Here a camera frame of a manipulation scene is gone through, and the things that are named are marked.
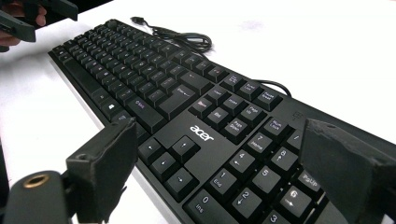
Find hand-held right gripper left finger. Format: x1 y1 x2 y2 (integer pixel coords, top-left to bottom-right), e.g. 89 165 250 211
65 117 139 224

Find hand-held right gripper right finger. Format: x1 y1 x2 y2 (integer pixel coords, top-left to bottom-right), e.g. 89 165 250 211
299 118 396 224

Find black computer keyboard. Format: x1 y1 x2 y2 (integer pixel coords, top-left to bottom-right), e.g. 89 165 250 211
48 18 396 224

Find black keyboard cable with plug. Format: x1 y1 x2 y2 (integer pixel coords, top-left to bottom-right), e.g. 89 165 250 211
130 16 293 98

